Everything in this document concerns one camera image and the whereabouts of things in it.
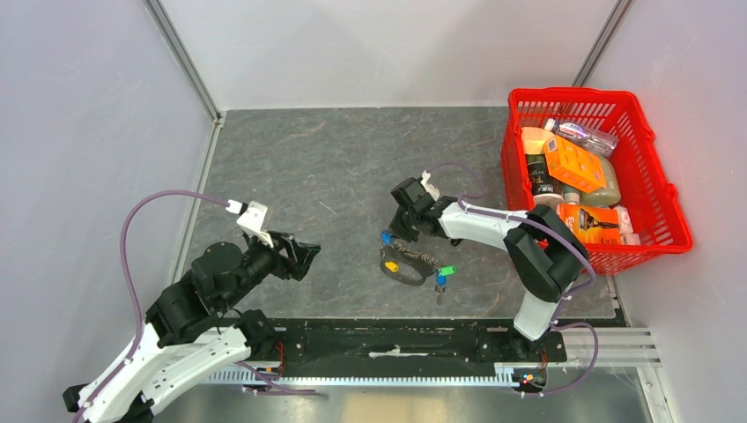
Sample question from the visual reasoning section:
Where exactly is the orange carton box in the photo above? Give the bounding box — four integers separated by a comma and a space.
544, 135, 606, 193

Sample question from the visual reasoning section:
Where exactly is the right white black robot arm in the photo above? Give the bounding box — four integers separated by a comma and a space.
389, 176, 592, 360

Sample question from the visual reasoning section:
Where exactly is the yellow sponge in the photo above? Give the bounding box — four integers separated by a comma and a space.
521, 127, 554, 155

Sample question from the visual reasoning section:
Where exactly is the black mounting base plate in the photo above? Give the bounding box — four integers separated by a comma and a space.
249, 318, 567, 378

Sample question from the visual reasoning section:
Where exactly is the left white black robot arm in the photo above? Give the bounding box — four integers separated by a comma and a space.
63, 232, 322, 422

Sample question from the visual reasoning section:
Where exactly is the red plastic basket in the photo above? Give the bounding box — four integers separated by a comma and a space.
500, 87, 693, 275

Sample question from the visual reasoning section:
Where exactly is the green capped key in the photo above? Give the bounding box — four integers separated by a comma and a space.
438, 265, 457, 277

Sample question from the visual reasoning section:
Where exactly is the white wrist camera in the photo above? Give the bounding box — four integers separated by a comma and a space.
236, 201, 274, 247
420, 169, 441, 201

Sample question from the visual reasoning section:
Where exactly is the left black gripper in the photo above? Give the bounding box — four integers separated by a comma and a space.
221, 227, 322, 309

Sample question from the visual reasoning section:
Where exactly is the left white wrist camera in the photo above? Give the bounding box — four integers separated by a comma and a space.
236, 201, 274, 247

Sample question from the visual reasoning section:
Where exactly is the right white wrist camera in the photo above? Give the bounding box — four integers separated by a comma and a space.
420, 169, 441, 201

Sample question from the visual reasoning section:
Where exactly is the pink white packet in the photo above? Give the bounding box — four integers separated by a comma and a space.
614, 205, 640, 245

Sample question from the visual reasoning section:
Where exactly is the dark green bottle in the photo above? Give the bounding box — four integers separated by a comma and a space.
525, 154, 563, 203

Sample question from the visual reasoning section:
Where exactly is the beige soap pouch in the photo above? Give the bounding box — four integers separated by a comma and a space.
581, 156, 622, 207

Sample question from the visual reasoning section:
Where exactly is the clear plastic bottle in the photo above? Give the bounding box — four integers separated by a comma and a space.
543, 118, 619, 159

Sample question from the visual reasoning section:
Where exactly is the orange razor package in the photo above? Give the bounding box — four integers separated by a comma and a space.
556, 204, 621, 245

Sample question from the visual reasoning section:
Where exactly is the leopard print wrist strap keyring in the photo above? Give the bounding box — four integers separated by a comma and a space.
379, 245, 435, 286

